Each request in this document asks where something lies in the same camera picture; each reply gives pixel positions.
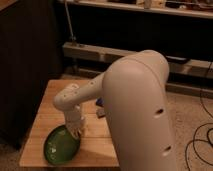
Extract green ceramic bowl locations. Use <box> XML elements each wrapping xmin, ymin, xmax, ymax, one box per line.
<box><xmin>43</xmin><ymin>125</ymin><xmax>81</xmax><ymax>166</ymax></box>

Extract wooden shelf unit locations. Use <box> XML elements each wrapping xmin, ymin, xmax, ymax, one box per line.
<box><xmin>56</xmin><ymin>0</ymin><xmax>213</xmax><ymax>79</ymax></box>

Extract black object on shelf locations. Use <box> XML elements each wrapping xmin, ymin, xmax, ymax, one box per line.
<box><xmin>166</xmin><ymin>56</ymin><xmax>190</xmax><ymax>64</ymax></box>

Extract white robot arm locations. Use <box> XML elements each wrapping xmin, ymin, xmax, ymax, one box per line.
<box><xmin>53</xmin><ymin>50</ymin><xmax>178</xmax><ymax>171</ymax></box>

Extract metal pole stand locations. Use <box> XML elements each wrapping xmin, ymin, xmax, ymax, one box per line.
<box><xmin>64</xmin><ymin>0</ymin><xmax>77</xmax><ymax>45</ymax></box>

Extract blue sponge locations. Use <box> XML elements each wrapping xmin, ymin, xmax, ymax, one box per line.
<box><xmin>96</xmin><ymin>98</ymin><xmax>103</xmax><ymax>106</ymax></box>

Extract brown rectangular block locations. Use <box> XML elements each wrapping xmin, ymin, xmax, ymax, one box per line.
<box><xmin>96</xmin><ymin>109</ymin><xmax>105</xmax><ymax>118</ymax></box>

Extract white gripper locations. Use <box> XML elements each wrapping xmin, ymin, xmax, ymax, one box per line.
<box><xmin>64</xmin><ymin>106</ymin><xmax>85</xmax><ymax>139</ymax></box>

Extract black floor cables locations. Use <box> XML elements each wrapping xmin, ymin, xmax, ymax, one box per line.
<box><xmin>184</xmin><ymin>61</ymin><xmax>213</xmax><ymax>171</ymax></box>

